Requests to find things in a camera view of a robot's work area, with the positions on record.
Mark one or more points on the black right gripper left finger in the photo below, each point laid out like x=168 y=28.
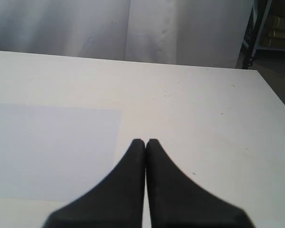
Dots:
x=116 y=202

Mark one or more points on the brown cardboard boxes on shelf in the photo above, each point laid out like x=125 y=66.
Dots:
x=273 y=35

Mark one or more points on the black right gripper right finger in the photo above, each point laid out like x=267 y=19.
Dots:
x=175 y=201

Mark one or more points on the blue metal shelf rack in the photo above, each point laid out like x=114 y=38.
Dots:
x=251 y=44

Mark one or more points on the white backdrop curtain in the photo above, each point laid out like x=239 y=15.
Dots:
x=206 y=33

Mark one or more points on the white paper sheet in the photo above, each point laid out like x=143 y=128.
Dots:
x=55 y=153

